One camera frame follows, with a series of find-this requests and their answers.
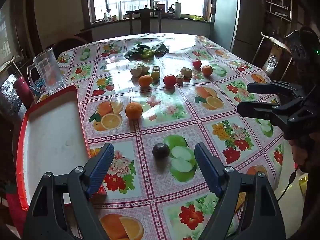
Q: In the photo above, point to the silver refrigerator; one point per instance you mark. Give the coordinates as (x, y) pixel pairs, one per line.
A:
(230, 17)

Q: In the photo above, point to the yellow-green lime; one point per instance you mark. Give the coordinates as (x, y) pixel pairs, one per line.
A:
(155, 75)

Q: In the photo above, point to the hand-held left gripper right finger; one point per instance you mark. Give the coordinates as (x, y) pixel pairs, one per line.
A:
(207, 167)

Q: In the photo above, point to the large corn cob piece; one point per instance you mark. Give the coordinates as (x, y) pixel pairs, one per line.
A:
(135, 71)

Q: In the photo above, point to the leafy green vegetable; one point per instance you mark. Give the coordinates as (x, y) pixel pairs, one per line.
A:
(146, 50)

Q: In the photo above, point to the white cone-shaped bottle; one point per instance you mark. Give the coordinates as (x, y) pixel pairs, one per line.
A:
(120, 10)

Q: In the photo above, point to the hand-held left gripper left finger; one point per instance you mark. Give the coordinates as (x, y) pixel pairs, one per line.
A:
(102, 167)

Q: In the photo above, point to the kettle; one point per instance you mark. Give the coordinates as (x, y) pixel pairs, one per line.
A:
(171, 9)

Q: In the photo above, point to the round-backed dark chair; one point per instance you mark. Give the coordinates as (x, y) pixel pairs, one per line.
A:
(67, 44)

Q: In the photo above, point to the spray bottle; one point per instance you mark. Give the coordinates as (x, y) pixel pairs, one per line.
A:
(156, 5)

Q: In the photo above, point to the dark chair with brass rail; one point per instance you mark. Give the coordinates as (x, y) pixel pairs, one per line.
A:
(10, 90)

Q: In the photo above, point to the large red tomato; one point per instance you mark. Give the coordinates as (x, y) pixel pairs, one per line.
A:
(169, 79)

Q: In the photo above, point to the clear glass mug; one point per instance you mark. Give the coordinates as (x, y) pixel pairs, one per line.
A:
(50, 72)

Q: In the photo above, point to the wooden chair with round emblem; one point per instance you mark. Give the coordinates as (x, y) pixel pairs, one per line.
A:
(275, 57)

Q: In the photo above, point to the dark purple plum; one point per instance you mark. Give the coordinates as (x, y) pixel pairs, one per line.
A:
(161, 150)

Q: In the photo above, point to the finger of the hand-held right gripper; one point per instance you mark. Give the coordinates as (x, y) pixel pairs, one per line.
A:
(255, 110)
(262, 87)

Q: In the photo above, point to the person's right hand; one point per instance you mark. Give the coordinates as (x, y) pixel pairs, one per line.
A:
(305, 152)

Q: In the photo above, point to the wall shelf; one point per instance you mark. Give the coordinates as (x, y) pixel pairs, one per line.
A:
(278, 1)

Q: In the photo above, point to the small red tomato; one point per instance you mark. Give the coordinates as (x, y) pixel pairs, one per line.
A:
(197, 63)

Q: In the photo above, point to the small orange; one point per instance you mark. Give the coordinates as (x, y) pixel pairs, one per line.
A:
(145, 80)
(207, 70)

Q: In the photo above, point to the dark wooden chair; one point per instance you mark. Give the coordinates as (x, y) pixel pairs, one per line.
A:
(145, 20)

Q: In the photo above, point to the large orange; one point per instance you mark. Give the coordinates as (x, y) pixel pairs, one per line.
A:
(133, 110)

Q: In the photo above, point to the red thermos bottle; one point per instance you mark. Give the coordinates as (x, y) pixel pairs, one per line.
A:
(23, 91)

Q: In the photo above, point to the white jar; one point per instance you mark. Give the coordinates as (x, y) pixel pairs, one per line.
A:
(177, 10)

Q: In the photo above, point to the red tray with white inside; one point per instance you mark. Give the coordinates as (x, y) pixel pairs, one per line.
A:
(50, 135)

